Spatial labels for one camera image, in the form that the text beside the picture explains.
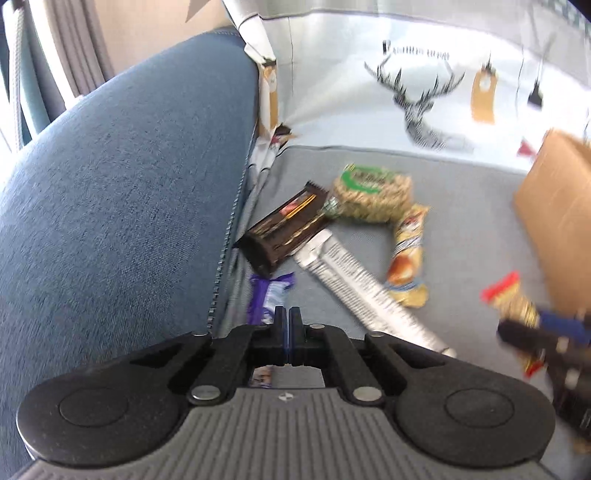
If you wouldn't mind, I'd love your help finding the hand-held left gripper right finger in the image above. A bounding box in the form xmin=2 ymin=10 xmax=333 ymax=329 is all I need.
xmin=288 ymin=305 xmax=444 ymax=409

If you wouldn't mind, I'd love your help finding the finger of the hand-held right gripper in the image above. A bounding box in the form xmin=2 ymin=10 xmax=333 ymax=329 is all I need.
xmin=538 ymin=309 xmax=591 ymax=346
xmin=496 ymin=320 xmax=583 ymax=393

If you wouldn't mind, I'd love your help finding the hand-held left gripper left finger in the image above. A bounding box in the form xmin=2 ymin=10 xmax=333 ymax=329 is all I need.
xmin=129 ymin=305 xmax=289 ymax=408

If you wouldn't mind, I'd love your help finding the purple snack packet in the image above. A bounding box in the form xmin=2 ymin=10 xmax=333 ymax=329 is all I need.
xmin=248 ymin=271 xmax=296 ymax=387

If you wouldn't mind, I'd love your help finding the red and yellow snack packet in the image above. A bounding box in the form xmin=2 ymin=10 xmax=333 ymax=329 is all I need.
xmin=480 ymin=271 xmax=548 ymax=377

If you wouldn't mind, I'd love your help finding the long silver snack packet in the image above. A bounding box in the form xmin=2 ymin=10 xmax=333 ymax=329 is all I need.
xmin=294 ymin=228 xmax=458 ymax=358

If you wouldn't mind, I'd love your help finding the dark brown snack packet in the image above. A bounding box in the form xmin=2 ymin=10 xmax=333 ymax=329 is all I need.
xmin=233 ymin=181 xmax=331 ymax=279

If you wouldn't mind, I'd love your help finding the brown cardboard box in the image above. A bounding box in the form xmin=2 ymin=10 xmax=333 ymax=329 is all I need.
xmin=512 ymin=129 xmax=591 ymax=319

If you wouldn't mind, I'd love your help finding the yellow snack bar packet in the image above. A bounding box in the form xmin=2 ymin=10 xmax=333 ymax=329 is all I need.
xmin=385 ymin=203 xmax=431 ymax=309

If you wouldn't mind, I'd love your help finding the grey deer print sofa cover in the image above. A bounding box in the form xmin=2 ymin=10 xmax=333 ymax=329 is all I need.
xmin=217 ymin=0 xmax=591 ymax=480

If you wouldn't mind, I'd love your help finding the blue sofa armrest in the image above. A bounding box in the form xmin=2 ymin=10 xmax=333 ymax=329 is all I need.
xmin=0 ymin=25 xmax=260 ymax=462

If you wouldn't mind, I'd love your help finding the grey curtain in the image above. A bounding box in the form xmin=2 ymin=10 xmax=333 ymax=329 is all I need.
xmin=44 ymin=0 xmax=116 ymax=100

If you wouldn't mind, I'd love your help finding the white window frame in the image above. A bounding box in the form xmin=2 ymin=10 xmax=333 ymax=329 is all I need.
xmin=0 ymin=0 xmax=51 ymax=153

